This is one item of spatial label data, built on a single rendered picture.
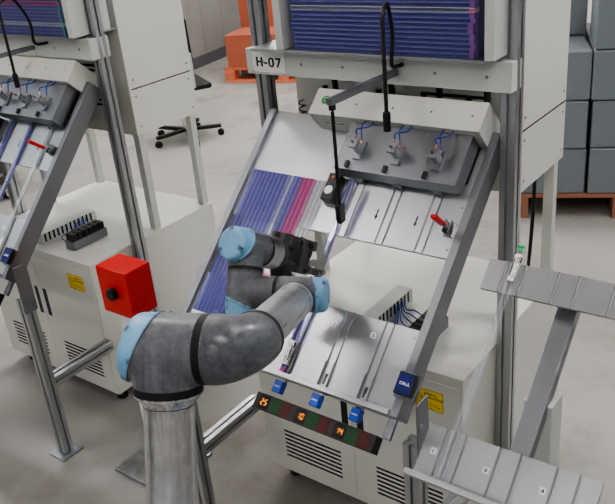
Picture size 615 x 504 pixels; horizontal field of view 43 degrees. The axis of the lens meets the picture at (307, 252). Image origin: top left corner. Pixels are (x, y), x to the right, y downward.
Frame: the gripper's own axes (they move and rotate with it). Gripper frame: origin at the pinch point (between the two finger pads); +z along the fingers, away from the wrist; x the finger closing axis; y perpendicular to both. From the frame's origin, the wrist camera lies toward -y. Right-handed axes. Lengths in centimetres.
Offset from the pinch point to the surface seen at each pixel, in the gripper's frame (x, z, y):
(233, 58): 431, 414, 186
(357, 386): -19.8, -2.9, -22.6
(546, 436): -62, 0, -20
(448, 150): -23.3, 6.0, 35.7
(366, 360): -19.6, -1.4, -16.5
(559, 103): -32, 47, 61
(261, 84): 40, 9, 48
